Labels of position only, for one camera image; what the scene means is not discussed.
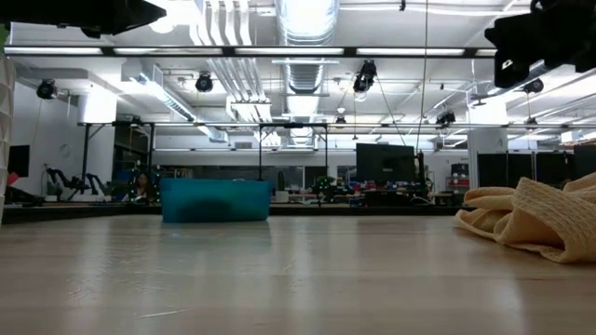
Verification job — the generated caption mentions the black partition panels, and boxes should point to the black partition panels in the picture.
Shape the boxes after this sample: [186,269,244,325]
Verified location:
[477,143,596,188]

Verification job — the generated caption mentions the black monitor on stand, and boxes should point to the black monitor on stand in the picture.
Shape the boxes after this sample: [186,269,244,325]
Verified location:
[356,142,416,183]

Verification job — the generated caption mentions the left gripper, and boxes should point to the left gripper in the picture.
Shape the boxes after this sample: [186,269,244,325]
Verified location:
[0,0,168,39]

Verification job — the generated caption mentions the thin hanging cable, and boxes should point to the thin hanging cable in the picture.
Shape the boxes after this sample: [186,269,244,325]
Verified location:
[420,0,429,141]

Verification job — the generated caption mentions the black wall screen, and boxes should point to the black wall screen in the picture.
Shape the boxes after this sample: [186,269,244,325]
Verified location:
[7,144,32,179]

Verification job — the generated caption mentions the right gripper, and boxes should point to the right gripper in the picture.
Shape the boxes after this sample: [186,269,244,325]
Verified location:
[483,0,596,89]

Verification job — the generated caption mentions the background robot with green LEDs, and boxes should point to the background robot with green LEDs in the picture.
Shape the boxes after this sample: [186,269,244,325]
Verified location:
[310,174,337,204]

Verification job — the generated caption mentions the person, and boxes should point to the person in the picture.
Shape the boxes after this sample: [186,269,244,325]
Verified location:
[132,171,156,205]

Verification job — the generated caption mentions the small cactus in white pot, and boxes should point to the small cactus in white pot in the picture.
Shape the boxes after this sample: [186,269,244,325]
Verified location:
[276,170,291,204]

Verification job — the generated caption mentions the black background rig frame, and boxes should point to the black background rig frame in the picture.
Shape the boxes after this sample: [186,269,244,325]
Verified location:
[76,120,596,185]

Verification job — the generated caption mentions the shelf with red bins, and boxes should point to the shelf with red bins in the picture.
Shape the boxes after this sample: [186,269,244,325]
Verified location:
[449,161,470,192]

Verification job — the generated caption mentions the black aluminium rig frame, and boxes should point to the black aluminium rig frame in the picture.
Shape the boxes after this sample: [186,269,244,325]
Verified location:
[0,202,467,225]

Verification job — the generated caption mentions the blue plastic tupperware container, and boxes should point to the blue plastic tupperware container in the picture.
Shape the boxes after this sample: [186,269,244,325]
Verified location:
[160,178,275,223]

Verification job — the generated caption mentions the overhead LED light bar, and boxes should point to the overhead LED light bar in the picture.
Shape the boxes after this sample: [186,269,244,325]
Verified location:
[3,45,497,60]

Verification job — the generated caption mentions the orange-yellow cloth towel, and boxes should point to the orange-yellow cloth towel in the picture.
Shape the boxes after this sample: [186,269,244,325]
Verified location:
[454,170,596,264]

